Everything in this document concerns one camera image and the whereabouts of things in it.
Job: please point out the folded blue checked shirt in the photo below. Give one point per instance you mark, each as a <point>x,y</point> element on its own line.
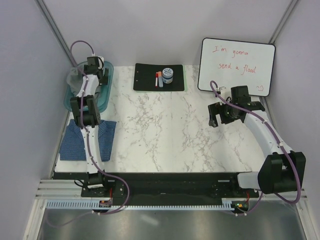
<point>72,147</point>

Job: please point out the grey long sleeve shirt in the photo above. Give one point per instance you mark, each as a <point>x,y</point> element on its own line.
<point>75,81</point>

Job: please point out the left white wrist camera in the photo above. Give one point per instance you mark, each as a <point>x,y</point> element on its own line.
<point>101,62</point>

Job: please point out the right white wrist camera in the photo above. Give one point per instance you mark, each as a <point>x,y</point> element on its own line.
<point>224,92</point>

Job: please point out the aluminium frame rail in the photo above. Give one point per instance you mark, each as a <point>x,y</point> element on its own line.
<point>66,189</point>

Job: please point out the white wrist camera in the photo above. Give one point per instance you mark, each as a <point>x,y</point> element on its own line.
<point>101,62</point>
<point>224,92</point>

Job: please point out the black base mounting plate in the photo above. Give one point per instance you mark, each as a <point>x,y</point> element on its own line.
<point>163,188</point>

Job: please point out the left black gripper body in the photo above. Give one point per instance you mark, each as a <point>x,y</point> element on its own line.
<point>86,68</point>

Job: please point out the whiteboard with red writing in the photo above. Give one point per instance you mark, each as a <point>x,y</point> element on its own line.
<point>232,63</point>

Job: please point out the black clipboard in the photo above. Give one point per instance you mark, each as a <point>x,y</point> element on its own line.
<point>158,78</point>

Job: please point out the white slotted cable duct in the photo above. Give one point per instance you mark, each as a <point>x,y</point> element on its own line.
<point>72,204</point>

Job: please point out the small blue lidded jar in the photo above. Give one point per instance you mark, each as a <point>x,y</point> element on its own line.
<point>167,75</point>

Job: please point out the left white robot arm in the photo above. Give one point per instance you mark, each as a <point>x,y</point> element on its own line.
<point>87,117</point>

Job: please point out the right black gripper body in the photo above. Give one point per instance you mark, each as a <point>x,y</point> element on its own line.
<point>226,112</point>

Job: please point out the teal plastic bin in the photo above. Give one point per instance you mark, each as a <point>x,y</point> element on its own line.
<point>101,102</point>

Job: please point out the red whiteboard marker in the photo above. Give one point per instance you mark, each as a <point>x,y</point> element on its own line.
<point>157,79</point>

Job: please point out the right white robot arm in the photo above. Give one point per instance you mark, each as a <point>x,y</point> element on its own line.
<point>283,169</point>

